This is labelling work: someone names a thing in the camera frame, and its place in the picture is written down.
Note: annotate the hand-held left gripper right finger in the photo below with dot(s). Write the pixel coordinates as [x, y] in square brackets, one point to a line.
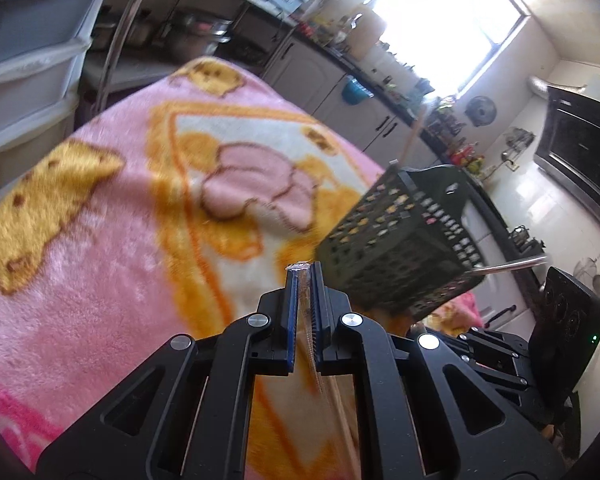
[318, 315]

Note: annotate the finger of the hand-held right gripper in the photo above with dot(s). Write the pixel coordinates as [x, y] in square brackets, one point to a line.
[495, 342]
[510, 380]

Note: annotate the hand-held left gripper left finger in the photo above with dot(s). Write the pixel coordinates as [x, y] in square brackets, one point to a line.
[292, 320]

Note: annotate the chopsticks packet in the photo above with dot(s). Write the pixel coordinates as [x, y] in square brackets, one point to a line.
[305, 310]

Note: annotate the green perforated utensil basket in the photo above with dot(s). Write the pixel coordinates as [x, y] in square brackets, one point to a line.
[400, 250]

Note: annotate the shiny thin rod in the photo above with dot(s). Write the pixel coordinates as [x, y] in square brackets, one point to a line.
[510, 264]

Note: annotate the black steel appliance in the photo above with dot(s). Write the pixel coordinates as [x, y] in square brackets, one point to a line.
[580, 145]

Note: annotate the printed pink blanket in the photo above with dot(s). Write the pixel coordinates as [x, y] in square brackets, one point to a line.
[110, 270]

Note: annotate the row of condiment bottles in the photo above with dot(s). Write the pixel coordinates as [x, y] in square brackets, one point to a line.
[455, 140]

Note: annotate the white kitchen cabinets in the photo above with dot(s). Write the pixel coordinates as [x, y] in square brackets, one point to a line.
[330, 90]

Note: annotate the blue plastic bowl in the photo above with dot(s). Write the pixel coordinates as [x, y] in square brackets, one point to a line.
[356, 91]

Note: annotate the beige container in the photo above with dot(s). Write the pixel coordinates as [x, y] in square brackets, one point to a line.
[369, 35]

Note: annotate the metal cooking pot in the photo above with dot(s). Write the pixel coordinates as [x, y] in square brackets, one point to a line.
[202, 32]

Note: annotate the kitchen window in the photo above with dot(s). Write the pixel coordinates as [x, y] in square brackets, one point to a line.
[445, 20]

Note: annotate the curved metal pipe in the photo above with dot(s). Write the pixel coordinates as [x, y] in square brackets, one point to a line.
[122, 25]

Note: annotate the white plastic drawer unit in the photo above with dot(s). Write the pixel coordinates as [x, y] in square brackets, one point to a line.
[25, 75]

